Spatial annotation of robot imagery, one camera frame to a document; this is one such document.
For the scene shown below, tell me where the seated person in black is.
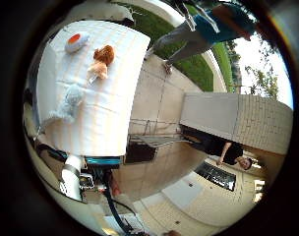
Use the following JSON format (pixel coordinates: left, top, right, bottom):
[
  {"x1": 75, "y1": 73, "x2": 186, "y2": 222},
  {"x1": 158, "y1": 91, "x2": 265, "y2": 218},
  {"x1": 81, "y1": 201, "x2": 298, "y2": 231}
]
[{"x1": 185, "y1": 131, "x2": 254, "y2": 171}]

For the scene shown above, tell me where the blue table edge bar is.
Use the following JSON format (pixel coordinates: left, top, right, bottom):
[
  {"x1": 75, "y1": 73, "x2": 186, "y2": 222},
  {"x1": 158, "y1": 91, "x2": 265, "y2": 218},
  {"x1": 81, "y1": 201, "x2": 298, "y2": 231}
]
[{"x1": 84, "y1": 155, "x2": 122, "y2": 166}]

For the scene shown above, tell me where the orange brown plush toy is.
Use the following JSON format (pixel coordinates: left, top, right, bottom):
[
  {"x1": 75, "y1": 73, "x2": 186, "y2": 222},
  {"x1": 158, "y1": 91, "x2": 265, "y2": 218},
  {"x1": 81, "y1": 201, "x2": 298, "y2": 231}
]
[{"x1": 86, "y1": 44, "x2": 116, "y2": 83}]

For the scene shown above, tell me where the pale brick low wall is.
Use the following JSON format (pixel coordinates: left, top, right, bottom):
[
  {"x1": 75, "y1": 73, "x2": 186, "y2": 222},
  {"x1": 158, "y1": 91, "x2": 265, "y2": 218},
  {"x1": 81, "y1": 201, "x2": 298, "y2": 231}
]
[{"x1": 179, "y1": 91, "x2": 294, "y2": 155}]

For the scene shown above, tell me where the white orange striped tablecloth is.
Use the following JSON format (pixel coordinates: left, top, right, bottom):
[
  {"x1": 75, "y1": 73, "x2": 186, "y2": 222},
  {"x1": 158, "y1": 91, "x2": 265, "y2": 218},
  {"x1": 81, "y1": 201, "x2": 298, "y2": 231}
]
[{"x1": 35, "y1": 20, "x2": 151, "y2": 157}]

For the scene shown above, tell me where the black cable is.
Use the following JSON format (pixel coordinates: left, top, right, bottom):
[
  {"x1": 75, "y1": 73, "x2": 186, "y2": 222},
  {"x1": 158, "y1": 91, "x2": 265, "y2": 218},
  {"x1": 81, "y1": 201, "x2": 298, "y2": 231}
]
[{"x1": 101, "y1": 170, "x2": 135, "y2": 236}]

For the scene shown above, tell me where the white container with orange inside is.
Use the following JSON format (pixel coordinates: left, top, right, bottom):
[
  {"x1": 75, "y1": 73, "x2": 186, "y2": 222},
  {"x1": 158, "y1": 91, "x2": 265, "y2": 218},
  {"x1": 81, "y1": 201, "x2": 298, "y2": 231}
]
[{"x1": 64, "y1": 31, "x2": 90, "y2": 54}]

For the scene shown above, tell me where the metal table frame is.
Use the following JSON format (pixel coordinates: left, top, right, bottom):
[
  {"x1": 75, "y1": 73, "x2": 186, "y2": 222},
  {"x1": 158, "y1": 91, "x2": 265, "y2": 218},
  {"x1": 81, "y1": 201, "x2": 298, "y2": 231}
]
[{"x1": 128, "y1": 118, "x2": 191, "y2": 149}]

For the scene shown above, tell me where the grey white plush toy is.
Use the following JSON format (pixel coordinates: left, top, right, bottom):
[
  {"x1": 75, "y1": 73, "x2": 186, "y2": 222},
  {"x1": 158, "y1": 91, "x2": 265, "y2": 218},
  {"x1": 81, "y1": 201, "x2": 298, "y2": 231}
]
[{"x1": 45, "y1": 83, "x2": 86, "y2": 124}]

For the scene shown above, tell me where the black floor grate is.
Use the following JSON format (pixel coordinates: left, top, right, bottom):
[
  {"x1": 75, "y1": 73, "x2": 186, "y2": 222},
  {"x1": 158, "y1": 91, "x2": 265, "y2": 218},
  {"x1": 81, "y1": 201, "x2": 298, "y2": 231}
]
[{"x1": 195, "y1": 160, "x2": 238, "y2": 193}]

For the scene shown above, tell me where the person in blue shirt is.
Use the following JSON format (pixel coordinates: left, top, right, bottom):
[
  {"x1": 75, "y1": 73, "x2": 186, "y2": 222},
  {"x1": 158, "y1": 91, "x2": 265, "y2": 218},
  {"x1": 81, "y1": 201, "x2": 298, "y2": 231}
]
[{"x1": 144, "y1": 0, "x2": 260, "y2": 75}]

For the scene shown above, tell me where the black box under table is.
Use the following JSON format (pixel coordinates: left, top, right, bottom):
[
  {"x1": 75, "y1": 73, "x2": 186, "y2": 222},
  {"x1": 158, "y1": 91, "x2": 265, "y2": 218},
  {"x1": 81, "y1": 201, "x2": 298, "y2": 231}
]
[{"x1": 124, "y1": 139, "x2": 157, "y2": 165}]

